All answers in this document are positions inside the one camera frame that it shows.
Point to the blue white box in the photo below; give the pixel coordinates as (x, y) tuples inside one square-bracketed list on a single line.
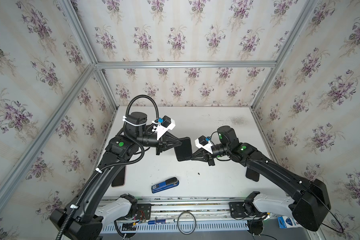
[(287, 223)]

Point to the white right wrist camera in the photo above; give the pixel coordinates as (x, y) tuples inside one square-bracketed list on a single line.
[(204, 143)]

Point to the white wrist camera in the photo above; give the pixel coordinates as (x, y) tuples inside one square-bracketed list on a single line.
[(204, 143), (162, 125)]

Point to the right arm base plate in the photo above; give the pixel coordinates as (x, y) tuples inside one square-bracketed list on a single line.
[(240, 210)]

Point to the aluminium mounting rail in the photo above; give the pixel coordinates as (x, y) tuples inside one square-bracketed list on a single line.
[(186, 207)]

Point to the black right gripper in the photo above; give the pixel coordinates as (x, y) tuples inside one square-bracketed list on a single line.
[(210, 155)]

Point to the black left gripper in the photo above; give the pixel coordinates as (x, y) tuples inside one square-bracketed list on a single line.
[(160, 144)]

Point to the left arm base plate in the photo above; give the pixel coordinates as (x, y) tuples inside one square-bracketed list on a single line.
[(138, 212)]

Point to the blue black stapler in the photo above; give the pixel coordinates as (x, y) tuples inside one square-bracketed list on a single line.
[(165, 185)]

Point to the blue marker pen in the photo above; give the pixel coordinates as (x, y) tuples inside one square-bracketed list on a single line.
[(161, 221)]

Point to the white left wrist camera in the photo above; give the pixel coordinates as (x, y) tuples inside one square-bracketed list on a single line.
[(162, 125)]

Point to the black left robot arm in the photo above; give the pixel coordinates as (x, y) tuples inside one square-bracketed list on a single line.
[(126, 148)]

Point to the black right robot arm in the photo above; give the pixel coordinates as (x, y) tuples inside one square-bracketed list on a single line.
[(295, 186)]

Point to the black phone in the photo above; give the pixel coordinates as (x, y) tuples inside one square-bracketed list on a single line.
[(119, 180), (252, 175), (184, 151)]

